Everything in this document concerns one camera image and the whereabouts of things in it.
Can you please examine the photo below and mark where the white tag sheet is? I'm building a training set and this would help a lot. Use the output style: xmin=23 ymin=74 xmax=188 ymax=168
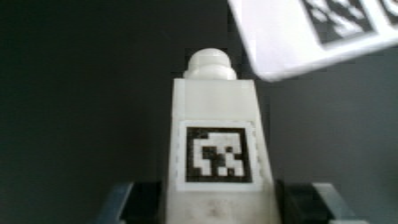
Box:
xmin=228 ymin=0 xmax=398 ymax=81

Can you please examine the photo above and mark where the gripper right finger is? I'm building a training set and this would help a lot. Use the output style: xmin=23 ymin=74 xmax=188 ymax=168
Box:
xmin=313 ymin=183 xmax=368 ymax=224

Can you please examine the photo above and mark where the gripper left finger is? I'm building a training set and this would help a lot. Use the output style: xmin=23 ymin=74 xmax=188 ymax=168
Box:
xmin=89 ymin=183 xmax=133 ymax=224

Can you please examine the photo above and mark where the white table leg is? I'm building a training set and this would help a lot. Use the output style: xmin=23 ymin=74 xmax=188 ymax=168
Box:
xmin=165 ymin=48 xmax=281 ymax=224

